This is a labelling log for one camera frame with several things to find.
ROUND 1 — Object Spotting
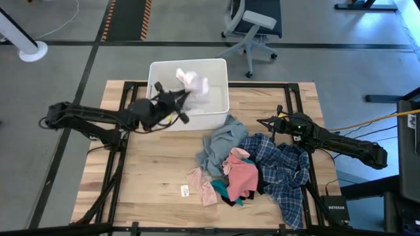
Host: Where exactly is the black Netgear switch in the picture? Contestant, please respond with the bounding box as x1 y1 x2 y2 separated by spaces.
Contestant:
320 195 351 222

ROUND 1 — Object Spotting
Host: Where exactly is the pale pink garment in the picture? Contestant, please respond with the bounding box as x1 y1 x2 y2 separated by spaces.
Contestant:
222 147 251 176

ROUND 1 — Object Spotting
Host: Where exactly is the grey-blue shirt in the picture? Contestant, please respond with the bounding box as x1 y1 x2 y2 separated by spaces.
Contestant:
196 114 250 178

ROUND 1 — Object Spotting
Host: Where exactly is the black equipment cart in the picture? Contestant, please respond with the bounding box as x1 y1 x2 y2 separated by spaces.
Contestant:
382 94 420 236

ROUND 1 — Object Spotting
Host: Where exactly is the black metal table frame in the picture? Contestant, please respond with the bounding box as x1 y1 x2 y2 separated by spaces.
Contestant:
68 81 350 236

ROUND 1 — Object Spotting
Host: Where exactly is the black cable with yellow tag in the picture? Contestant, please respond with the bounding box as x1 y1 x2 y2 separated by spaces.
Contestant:
133 113 182 135

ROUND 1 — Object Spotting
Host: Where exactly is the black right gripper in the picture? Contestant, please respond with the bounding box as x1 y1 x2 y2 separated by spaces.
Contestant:
257 104 298 144

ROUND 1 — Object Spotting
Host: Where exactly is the black desk foot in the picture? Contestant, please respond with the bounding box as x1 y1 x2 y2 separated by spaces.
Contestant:
334 0 398 12

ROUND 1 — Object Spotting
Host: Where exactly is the dusty pink ribbed cloth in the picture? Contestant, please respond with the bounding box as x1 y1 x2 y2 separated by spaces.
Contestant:
186 167 219 207

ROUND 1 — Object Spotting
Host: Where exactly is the coral pink t-shirt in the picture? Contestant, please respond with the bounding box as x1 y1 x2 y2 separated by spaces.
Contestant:
226 153 260 202

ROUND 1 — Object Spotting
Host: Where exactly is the white floor cable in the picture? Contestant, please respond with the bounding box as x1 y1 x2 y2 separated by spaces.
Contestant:
34 0 81 41

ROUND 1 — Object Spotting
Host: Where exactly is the blue plaid shirt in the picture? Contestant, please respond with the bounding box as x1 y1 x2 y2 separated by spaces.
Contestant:
239 132 311 231

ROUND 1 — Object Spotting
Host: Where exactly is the white garment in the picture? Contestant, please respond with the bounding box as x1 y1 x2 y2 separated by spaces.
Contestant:
175 68 211 114

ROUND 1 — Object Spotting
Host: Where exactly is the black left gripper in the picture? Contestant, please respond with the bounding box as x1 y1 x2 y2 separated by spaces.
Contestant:
149 81 192 125

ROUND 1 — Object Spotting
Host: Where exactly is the black hazard-striped floor mat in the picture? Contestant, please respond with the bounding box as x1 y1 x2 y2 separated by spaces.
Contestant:
100 0 154 42

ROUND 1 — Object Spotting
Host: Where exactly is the white perforated laundry basket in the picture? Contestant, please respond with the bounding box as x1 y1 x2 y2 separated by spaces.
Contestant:
146 58 230 132

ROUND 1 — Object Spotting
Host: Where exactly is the white office chair dark seat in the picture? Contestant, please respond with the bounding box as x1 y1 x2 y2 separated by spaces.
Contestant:
216 0 284 79

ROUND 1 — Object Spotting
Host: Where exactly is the teal garment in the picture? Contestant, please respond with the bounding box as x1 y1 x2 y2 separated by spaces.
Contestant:
210 158 256 207

